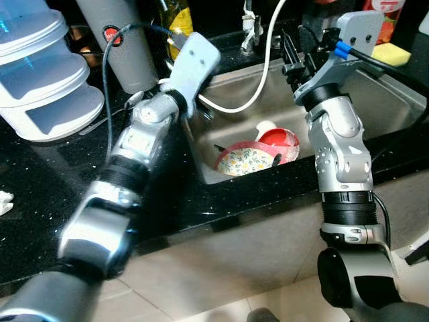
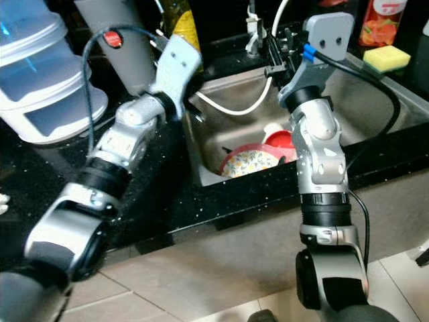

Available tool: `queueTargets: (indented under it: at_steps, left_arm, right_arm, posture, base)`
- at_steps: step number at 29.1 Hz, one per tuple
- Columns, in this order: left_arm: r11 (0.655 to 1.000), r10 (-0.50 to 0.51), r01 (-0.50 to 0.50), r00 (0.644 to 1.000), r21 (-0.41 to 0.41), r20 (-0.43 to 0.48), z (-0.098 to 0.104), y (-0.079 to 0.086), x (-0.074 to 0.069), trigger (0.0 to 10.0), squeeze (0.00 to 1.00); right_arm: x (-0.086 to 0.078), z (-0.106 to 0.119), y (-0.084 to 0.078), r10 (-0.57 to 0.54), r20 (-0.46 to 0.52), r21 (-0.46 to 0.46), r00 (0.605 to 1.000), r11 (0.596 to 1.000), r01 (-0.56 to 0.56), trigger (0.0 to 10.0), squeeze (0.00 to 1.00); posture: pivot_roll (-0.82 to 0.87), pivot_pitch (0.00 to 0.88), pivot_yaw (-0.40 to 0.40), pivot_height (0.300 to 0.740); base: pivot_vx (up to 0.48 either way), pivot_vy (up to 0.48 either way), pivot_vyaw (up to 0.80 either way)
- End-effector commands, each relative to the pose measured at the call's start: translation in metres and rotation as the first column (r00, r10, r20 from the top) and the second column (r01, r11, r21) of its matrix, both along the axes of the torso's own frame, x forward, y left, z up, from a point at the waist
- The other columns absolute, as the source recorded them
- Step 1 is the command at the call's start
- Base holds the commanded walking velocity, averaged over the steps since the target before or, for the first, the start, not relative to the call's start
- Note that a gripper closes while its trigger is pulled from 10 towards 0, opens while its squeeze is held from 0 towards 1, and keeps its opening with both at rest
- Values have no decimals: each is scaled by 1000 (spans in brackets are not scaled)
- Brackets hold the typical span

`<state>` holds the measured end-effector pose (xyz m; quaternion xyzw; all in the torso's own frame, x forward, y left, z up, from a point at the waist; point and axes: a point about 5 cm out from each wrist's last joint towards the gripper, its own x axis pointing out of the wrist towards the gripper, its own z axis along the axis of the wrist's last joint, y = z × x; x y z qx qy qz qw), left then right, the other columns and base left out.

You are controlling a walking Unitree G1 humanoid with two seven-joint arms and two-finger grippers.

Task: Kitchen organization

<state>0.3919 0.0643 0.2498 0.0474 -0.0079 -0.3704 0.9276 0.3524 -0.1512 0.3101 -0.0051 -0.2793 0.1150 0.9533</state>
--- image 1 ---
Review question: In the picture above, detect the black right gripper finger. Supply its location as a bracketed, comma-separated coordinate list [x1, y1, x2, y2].
[298, 24, 321, 58]
[282, 28, 297, 68]

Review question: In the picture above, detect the floral plate pink rim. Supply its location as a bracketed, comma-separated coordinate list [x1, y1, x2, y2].
[214, 141, 282, 176]

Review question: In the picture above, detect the metal sink faucet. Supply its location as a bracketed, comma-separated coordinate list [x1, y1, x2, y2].
[240, 0, 261, 54]

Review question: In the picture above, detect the red bowl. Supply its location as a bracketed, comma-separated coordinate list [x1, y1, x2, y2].
[257, 127, 300, 165]

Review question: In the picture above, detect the red peach soap bottle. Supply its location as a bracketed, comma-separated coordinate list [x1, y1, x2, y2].
[362, 0, 403, 48]

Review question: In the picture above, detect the yellow green sponge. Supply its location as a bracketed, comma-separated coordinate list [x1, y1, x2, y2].
[371, 42, 412, 68]

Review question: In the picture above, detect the stainless steel sink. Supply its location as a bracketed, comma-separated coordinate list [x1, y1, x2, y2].
[180, 57, 429, 185]

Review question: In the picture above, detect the yellow dish soap bottle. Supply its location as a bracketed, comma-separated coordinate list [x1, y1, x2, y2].
[160, 0, 194, 41]

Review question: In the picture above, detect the grey water jug red label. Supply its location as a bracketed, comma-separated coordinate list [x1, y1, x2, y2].
[75, 0, 162, 95]

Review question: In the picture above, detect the grey cabinet front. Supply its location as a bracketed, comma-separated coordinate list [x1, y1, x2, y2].
[124, 168, 429, 296]

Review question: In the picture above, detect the black metal bar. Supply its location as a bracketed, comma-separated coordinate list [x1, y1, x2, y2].
[406, 235, 429, 266]

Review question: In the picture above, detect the white stacked plastic container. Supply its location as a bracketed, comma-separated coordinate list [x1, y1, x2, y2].
[0, 0, 106, 143]

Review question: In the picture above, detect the dark robot foot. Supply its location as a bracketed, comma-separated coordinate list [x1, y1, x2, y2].
[247, 307, 282, 322]

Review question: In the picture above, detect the white crumpled scrap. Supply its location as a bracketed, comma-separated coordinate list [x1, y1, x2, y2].
[0, 191, 14, 215]

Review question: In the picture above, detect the white faucet hose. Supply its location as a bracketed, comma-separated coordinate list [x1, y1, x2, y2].
[158, 0, 288, 115]

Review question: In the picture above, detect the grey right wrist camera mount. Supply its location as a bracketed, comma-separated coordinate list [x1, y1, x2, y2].
[305, 11, 385, 87]

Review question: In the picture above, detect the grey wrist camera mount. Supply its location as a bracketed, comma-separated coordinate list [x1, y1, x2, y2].
[161, 32, 222, 119]
[305, 11, 385, 87]

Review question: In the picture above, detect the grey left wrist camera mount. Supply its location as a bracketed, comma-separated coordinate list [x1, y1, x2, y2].
[161, 32, 222, 119]

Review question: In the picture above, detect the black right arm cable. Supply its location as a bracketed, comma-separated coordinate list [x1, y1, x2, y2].
[335, 42, 429, 250]

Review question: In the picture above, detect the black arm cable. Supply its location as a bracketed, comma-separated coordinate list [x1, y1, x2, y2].
[335, 42, 429, 250]
[101, 23, 192, 162]

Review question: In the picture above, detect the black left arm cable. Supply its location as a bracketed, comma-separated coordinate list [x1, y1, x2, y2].
[101, 23, 192, 162]

